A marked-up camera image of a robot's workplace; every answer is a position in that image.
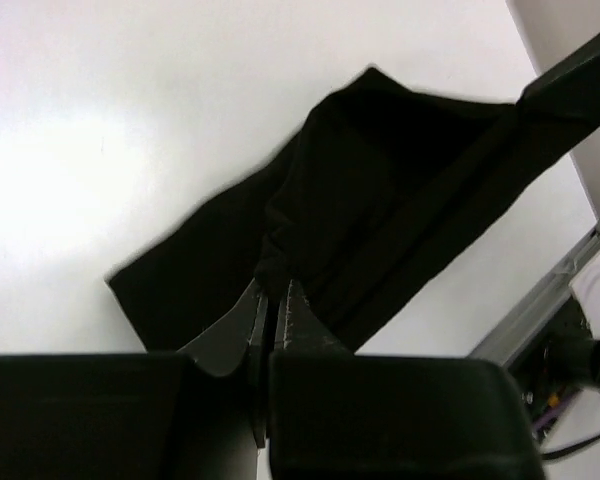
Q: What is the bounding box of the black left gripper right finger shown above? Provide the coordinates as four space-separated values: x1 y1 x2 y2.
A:
267 282 544 479

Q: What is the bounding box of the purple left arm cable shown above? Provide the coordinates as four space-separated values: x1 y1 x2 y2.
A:
532 389 586 444

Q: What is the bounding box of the black skirt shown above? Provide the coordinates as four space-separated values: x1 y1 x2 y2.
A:
104 63 600 355

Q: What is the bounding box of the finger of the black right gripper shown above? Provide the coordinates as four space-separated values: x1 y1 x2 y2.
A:
516 33 600 123

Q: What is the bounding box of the aluminium table edge rail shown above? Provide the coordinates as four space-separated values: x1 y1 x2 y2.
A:
468 229 600 368

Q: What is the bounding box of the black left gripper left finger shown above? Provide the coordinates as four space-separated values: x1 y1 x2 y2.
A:
0 284 267 479

